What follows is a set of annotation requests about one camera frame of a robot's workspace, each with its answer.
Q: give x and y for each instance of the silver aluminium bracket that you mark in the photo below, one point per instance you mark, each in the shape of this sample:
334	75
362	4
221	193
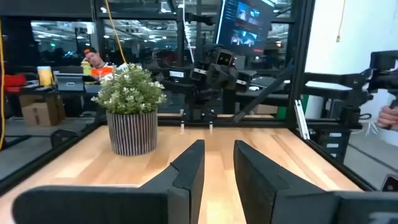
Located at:
301	121

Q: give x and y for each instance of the grey laptop stand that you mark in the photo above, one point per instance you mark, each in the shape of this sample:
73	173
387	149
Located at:
70	82

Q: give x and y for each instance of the black labelled controller boxes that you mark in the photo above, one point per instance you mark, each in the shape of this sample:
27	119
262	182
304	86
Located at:
342	152

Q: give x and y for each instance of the white computer mouse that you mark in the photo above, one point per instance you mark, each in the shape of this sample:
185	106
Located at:
254	88

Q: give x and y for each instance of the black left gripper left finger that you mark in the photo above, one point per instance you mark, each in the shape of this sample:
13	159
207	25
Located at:
109	205

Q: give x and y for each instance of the black diagonal frame strut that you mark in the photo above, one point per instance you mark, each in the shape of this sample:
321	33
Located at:
264	93

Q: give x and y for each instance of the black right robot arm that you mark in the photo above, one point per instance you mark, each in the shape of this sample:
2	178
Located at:
199	93

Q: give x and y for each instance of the red bag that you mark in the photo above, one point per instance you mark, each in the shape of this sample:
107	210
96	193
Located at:
14	82

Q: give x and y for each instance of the person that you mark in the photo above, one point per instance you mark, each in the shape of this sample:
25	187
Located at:
94	59

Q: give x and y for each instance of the yellow cup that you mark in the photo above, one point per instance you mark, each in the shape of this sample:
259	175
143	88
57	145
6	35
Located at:
45	75

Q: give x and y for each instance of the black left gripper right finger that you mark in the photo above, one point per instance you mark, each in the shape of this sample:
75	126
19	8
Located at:
295	205

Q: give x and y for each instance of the small white bracket foot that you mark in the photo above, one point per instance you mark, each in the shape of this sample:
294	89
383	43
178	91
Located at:
211	126
182	126

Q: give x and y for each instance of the green plant with white flowers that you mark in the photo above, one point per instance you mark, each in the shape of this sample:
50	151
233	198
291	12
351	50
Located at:
130	90

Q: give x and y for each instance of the yellow-green bottle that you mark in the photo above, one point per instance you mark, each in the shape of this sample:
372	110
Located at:
86	68

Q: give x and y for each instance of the computer monitor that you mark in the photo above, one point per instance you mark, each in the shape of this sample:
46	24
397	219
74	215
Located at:
245	26

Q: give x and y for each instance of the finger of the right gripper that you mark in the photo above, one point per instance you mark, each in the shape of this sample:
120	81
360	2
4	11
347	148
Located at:
245	81
199	74

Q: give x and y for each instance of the cardboard box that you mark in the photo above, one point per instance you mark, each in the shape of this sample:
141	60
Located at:
42	113

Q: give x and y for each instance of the person's hand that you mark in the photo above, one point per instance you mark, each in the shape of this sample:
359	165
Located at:
388	117

